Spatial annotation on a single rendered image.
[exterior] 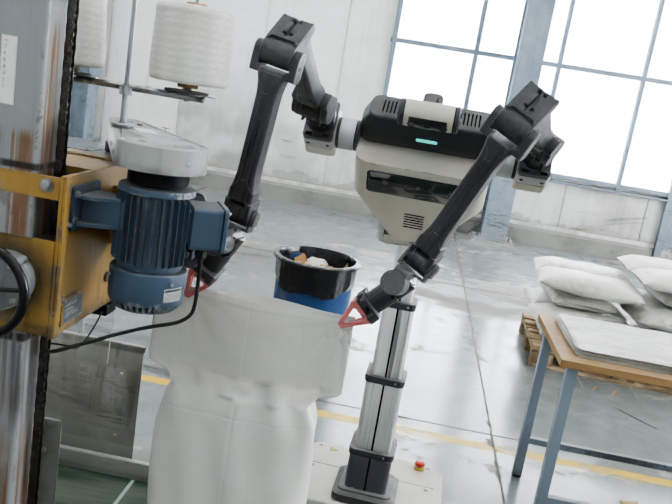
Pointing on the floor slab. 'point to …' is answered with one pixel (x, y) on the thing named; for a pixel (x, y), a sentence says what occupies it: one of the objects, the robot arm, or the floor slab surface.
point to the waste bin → (315, 278)
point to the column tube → (26, 209)
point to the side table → (552, 337)
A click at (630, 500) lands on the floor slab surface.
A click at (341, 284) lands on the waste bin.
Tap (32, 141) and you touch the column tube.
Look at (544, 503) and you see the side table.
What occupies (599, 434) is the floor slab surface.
